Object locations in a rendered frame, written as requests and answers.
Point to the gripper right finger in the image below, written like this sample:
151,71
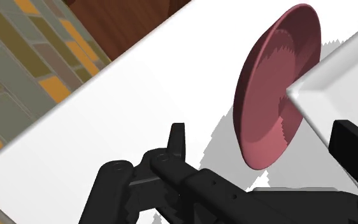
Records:
354,152

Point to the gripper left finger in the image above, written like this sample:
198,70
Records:
172,176

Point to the white box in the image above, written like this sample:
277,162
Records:
337,83

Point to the pink plate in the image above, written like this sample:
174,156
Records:
269,102

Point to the brown wooden furniture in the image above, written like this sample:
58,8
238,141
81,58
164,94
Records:
117,24

